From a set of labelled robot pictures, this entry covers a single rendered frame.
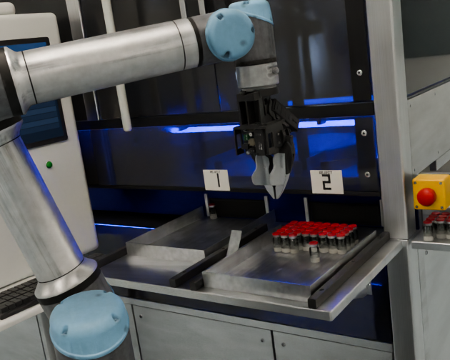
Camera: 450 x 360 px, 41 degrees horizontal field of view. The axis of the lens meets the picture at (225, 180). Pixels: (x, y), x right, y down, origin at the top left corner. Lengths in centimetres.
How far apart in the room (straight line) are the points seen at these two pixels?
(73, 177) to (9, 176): 92
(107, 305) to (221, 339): 97
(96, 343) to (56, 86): 37
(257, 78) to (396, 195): 53
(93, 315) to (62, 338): 5
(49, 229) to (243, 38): 44
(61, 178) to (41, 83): 104
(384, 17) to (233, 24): 57
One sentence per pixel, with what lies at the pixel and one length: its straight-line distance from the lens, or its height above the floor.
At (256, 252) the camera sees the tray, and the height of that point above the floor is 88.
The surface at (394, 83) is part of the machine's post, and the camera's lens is 140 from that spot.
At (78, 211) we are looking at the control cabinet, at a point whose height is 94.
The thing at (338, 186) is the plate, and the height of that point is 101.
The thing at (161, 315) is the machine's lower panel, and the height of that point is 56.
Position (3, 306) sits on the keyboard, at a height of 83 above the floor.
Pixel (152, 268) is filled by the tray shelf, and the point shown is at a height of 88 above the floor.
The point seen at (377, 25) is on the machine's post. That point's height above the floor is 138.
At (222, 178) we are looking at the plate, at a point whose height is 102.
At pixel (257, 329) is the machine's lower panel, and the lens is 179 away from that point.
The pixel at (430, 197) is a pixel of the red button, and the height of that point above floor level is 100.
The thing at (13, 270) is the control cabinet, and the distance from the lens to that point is 183.
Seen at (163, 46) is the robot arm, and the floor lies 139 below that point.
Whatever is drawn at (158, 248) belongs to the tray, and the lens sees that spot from 153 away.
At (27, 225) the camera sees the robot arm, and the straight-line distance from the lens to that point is 101.
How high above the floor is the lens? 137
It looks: 12 degrees down
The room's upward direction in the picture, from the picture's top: 8 degrees counter-clockwise
